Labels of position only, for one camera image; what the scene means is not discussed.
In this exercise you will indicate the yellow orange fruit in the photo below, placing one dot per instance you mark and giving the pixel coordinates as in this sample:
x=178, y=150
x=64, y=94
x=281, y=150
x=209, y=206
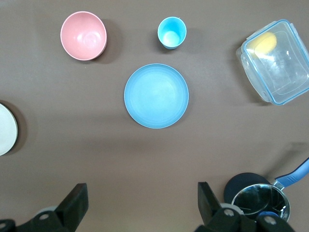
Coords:
x=264, y=43

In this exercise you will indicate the clear plastic container blue seal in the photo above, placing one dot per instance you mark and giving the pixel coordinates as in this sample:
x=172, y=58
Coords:
x=285, y=79

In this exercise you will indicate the brown table cloth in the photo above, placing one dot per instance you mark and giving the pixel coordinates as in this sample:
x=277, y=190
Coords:
x=72, y=108

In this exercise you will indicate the wide shallow beige bowl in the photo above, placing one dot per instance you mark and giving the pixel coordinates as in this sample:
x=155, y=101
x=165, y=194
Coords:
x=7, y=130

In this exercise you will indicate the light blue plastic cup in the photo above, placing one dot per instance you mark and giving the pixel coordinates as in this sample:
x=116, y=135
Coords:
x=172, y=33

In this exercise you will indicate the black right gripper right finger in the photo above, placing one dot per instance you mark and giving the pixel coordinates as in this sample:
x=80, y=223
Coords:
x=207, y=203

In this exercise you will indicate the small deep pink bowl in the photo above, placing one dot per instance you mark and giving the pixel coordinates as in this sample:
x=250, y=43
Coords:
x=82, y=36

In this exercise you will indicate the dark navy round disc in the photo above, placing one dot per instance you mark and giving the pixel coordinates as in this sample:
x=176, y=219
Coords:
x=239, y=183

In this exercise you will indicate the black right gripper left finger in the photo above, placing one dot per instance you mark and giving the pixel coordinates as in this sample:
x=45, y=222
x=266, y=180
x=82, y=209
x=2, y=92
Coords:
x=77, y=200

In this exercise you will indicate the wide shallow blue bowl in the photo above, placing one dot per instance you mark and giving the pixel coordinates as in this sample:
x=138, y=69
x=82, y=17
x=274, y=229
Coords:
x=156, y=95

